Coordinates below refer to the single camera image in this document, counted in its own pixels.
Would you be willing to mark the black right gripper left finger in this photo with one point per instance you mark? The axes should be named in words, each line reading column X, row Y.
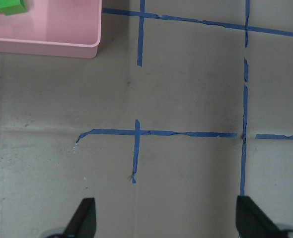
column 83, row 222

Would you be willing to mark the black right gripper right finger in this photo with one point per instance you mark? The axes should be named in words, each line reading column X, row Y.
column 252, row 222

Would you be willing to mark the green toy block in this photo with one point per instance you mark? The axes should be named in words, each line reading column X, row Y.
column 11, row 7

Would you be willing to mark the pink plastic box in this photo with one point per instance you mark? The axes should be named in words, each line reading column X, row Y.
column 65, row 28

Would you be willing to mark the brown paper table cover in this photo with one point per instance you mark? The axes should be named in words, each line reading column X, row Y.
column 187, row 104

